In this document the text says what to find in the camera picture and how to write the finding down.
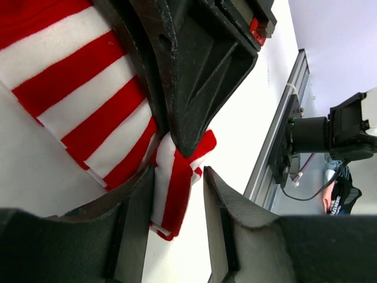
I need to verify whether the aluminium front rail frame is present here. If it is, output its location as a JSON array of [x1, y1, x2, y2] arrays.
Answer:
[[244, 49, 310, 210]]

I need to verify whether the red white striped sock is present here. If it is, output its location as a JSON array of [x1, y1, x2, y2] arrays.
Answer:
[[1, 1, 217, 241]]

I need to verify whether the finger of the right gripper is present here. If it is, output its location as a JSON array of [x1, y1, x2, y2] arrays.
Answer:
[[94, 1, 258, 157]]

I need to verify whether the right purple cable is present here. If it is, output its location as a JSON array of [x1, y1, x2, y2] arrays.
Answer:
[[291, 153, 318, 185]]

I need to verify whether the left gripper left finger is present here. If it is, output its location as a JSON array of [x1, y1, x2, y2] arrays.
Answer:
[[1, 166, 154, 282]]

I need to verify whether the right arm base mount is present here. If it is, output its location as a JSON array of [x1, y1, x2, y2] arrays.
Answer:
[[268, 94, 301, 188]]

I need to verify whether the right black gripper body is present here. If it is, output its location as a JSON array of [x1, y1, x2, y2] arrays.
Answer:
[[215, 0, 277, 46]]

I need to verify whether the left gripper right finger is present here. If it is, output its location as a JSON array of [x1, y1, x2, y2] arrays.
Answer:
[[203, 166, 376, 282]]

